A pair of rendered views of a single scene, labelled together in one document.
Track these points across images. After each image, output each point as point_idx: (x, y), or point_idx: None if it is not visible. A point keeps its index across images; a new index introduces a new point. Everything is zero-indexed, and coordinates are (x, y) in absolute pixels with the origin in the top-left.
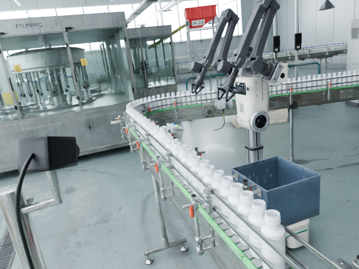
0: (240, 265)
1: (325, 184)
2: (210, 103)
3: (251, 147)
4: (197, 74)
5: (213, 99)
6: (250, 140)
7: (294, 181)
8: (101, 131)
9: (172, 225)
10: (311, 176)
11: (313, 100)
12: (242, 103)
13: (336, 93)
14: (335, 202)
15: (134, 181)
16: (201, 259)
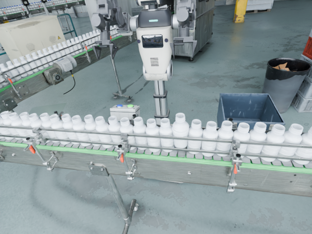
0: None
1: (151, 100)
2: (52, 68)
3: (163, 95)
4: (102, 32)
5: (50, 61)
6: (161, 89)
7: (238, 106)
8: None
9: (99, 199)
10: (258, 98)
11: (122, 43)
12: (155, 56)
13: (132, 35)
14: (167, 107)
15: None
16: (156, 202)
